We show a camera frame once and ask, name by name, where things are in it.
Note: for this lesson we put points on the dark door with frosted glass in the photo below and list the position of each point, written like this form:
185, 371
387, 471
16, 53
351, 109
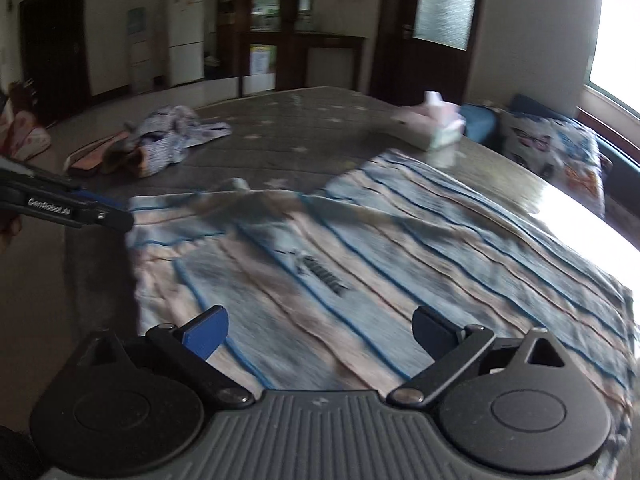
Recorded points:
430, 10

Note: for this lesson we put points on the dark wooden display cabinet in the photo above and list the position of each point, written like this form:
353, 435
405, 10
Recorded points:
300, 35

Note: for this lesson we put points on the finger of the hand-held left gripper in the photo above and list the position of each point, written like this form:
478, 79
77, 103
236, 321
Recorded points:
97, 199
65, 207

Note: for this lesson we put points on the blue white patterned cloth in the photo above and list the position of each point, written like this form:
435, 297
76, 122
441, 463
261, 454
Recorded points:
175, 132

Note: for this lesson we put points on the blue sofa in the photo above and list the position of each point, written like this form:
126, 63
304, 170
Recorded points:
620, 170

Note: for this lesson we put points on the white refrigerator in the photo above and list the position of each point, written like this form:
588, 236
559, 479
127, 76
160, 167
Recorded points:
186, 40

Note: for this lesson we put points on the blue beige striped shirt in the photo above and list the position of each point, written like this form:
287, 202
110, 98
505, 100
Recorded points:
375, 270

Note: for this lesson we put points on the pink white tissue box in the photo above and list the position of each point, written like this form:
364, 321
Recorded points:
432, 120

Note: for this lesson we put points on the butterfly print pillow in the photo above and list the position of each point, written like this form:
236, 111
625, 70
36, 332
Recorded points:
555, 155

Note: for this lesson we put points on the dark wooden door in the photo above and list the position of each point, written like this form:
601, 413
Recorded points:
55, 50

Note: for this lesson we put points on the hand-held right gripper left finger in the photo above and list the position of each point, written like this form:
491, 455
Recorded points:
205, 332

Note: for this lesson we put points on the pink orange cloth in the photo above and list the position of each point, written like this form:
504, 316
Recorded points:
97, 157

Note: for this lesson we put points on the red white patterned cushion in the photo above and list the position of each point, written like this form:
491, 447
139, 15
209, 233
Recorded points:
22, 130

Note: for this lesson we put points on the person's left hand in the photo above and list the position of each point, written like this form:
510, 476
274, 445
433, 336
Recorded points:
7, 230

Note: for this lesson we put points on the large window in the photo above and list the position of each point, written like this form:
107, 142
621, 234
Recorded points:
617, 45

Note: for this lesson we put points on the white box with green label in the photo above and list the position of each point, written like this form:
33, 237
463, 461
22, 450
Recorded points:
261, 67

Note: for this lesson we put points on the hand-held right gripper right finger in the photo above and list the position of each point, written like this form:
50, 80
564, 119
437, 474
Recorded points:
432, 332

